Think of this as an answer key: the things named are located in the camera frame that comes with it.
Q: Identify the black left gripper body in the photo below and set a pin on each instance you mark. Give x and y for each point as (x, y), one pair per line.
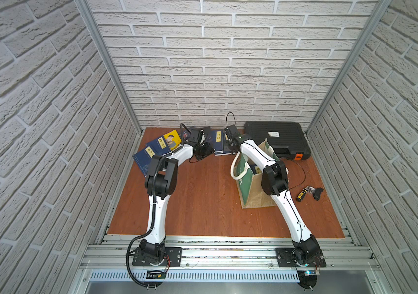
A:
(205, 150)

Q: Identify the blue book yellow label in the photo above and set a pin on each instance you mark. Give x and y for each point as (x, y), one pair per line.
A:
(217, 140)
(226, 150)

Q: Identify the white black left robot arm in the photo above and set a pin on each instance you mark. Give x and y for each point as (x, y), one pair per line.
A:
(166, 154)

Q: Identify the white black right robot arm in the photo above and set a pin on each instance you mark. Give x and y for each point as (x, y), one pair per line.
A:
(275, 183)

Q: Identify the yellow cartoon cover book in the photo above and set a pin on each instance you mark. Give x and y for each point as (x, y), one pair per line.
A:
(172, 139)

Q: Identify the blue book beside yellow book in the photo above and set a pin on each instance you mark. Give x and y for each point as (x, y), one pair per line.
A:
(159, 146)

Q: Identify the blue book far left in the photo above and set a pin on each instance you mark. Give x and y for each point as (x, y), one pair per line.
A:
(143, 159)

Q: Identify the black plastic tool case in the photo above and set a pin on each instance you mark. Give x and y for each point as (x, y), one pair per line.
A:
(286, 138)

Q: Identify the small yellow black cylinder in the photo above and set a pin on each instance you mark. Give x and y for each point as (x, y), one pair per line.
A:
(300, 197)

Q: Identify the small black clip object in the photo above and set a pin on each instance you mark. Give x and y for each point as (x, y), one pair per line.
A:
(317, 193)

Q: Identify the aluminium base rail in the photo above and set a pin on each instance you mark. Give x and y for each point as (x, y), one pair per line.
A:
(221, 259)

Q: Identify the aluminium frame post left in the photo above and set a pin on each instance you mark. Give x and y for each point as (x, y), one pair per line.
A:
(100, 44)

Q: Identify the aluminium frame post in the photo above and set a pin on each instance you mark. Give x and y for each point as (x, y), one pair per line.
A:
(371, 24)
(100, 44)

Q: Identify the aluminium frame post right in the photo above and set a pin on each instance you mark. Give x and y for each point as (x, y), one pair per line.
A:
(371, 24)

